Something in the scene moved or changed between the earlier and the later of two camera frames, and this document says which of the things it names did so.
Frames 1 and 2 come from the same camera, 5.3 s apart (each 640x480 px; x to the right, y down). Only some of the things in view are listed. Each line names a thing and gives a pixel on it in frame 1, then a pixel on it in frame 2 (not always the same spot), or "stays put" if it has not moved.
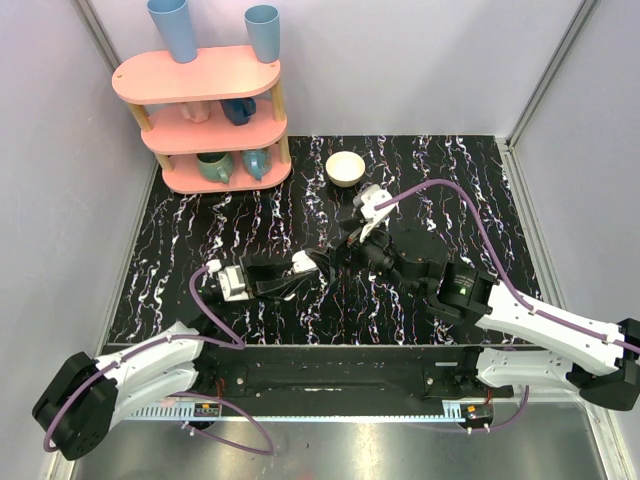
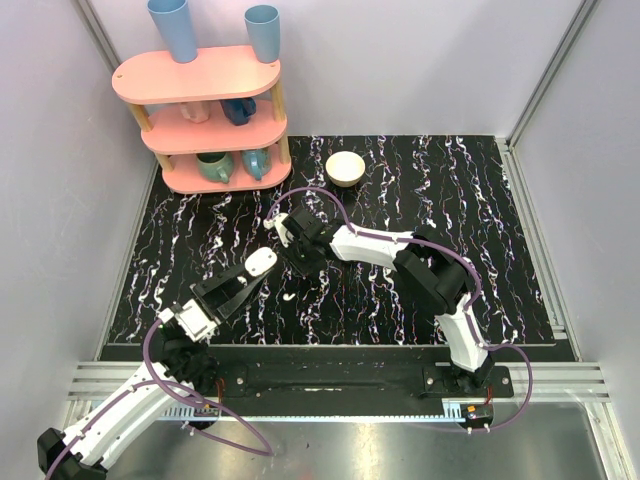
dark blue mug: (239, 110) stays put
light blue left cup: (173, 20) stays put
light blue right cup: (263, 23) stays put
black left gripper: (251, 279) -> (213, 299)
